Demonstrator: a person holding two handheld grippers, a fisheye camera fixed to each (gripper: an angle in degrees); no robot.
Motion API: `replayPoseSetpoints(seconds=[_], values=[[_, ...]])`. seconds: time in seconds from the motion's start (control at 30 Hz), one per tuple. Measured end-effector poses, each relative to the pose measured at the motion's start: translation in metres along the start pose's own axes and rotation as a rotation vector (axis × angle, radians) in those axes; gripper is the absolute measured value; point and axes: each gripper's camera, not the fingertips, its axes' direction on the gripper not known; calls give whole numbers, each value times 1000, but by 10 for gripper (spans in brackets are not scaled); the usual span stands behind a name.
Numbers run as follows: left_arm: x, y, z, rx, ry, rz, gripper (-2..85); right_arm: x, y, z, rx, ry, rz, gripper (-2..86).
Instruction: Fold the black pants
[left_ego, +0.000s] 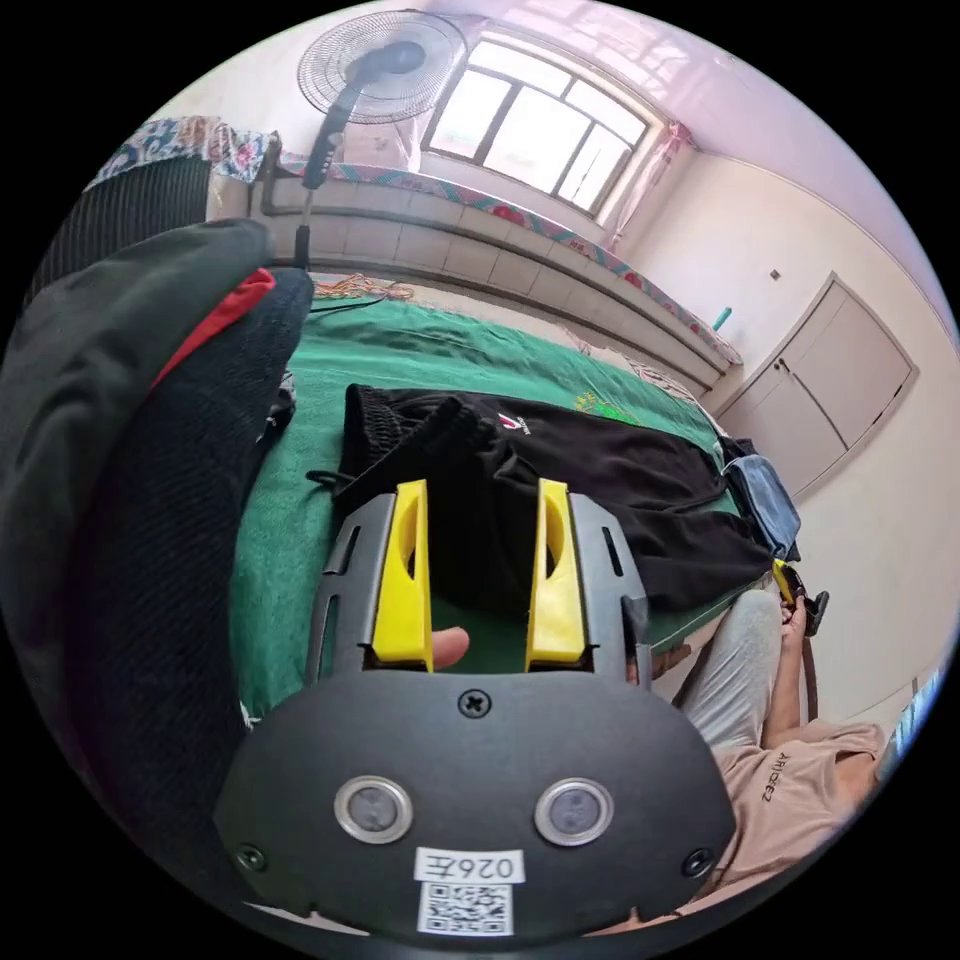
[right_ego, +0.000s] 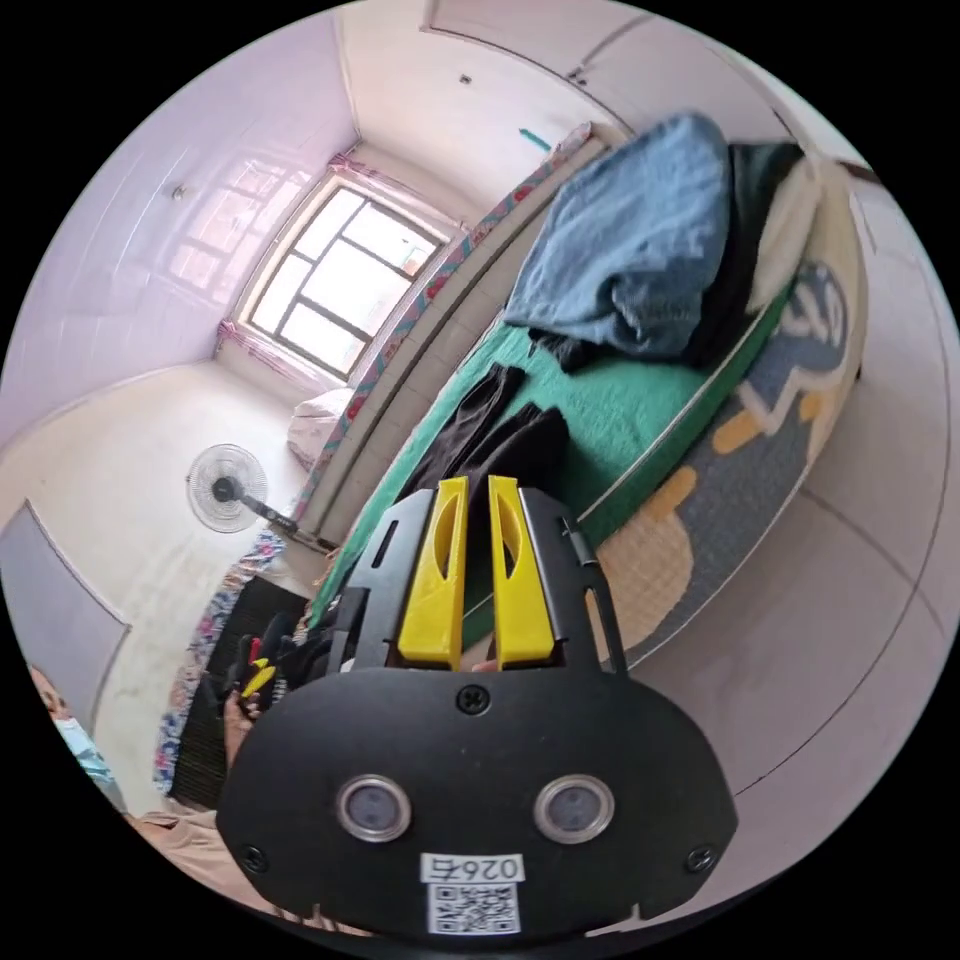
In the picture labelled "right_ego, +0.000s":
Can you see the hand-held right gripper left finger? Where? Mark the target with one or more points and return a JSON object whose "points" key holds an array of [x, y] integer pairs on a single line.
{"points": [[435, 585]]}

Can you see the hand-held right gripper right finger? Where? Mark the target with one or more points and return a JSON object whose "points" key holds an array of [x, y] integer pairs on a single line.
{"points": [[525, 600]]}

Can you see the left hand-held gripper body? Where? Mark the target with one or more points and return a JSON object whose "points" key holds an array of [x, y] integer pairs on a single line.
{"points": [[300, 660]]}

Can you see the black pants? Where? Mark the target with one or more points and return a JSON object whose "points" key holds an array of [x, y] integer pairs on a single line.
{"points": [[517, 450]]}

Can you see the person's left hand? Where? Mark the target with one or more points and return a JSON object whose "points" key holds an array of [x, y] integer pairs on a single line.
{"points": [[238, 724]]}

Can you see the standing fan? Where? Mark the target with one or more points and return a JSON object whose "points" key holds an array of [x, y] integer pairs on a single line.
{"points": [[217, 491]]}

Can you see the white floral bundle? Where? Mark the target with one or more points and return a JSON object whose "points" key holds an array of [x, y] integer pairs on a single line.
{"points": [[315, 431]]}

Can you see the grey door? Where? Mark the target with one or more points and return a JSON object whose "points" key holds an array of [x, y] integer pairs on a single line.
{"points": [[52, 600]]}

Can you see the bed with green mat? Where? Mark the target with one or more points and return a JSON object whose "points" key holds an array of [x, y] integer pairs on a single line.
{"points": [[630, 405]]}

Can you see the window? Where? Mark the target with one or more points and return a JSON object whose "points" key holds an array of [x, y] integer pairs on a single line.
{"points": [[337, 277]]}

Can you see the pile of clothes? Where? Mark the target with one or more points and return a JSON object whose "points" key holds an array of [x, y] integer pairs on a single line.
{"points": [[637, 225]]}

